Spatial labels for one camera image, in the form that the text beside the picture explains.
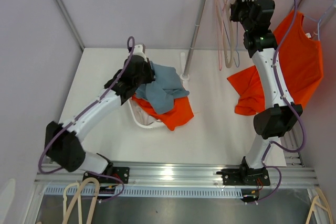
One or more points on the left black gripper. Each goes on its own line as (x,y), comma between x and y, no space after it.
(151,73)

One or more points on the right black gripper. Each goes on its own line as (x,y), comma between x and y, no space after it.
(249,1)

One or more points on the grey-blue t-shirt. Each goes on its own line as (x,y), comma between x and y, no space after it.
(162,92)

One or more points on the pink wire hanger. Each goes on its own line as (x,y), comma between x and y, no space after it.
(220,52)

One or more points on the green and white t-shirt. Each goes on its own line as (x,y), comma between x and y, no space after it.
(144,116)

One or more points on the beige wooden hanger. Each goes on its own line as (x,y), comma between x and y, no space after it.
(227,33)

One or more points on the orange t-shirt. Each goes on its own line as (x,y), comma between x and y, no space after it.
(302,68)
(178,116)

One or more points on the blue wire hanger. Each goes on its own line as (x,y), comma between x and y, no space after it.
(321,22)
(236,60)

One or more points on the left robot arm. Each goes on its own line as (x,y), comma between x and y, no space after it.
(63,140)

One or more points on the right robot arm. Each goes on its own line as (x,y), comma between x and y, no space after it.
(280,113)

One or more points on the orange t-shirt on blue hanger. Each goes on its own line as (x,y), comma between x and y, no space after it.
(302,68)

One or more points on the beige hanger lower right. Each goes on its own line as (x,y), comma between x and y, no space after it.
(320,211)

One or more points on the white perforated laundry basket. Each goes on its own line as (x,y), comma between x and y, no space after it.
(144,119)

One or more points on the beige hangers lower left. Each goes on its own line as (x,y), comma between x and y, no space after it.
(77,199)

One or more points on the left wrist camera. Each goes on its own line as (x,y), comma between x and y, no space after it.
(139,50)

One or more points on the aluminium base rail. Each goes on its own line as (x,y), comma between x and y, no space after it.
(205,181)

